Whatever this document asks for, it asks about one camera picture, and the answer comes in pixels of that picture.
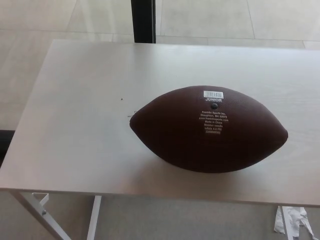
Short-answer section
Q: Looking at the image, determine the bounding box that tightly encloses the brown junior football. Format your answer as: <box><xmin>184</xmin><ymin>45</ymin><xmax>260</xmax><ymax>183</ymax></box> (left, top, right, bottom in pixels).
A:
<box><xmin>128</xmin><ymin>84</ymin><xmax>290</xmax><ymax>174</ymax></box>

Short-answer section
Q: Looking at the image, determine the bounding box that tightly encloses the white straight table leg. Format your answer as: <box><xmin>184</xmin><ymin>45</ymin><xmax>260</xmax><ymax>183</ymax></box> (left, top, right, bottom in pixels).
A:
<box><xmin>279</xmin><ymin>205</ymin><xmax>296</xmax><ymax>240</ymax></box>
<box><xmin>86</xmin><ymin>195</ymin><xmax>103</xmax><ymax>240</ymax></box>

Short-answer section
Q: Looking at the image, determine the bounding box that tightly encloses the white slanted table leg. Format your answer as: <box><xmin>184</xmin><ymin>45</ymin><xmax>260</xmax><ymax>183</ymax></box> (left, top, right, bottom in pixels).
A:
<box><xmin>14</xmin><ymin>191</ymin><xmax>73</xmax><ymax>240</ymax></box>

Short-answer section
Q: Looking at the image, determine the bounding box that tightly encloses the black floor object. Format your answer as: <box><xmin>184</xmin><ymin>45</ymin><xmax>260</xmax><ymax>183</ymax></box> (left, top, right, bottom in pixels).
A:
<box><xmin>0</xmin><ymin>129</ymin><xmax>15</xmax><ymax>163</ymax></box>

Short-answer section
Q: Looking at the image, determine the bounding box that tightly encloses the crumpled white paper scrap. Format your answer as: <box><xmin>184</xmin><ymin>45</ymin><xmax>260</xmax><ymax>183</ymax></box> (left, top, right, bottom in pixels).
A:
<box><xmin>273</xmin><ymin>205</ymin><xmax>317</xmax><ymax>240</ymax></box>

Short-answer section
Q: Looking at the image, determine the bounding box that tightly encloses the black vertical window post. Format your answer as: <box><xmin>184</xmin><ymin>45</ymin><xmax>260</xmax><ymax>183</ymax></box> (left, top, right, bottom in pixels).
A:
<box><xmin>130</xmin><ymin>0</ymin><xmax>157</xmax><ymax>44</ymax></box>

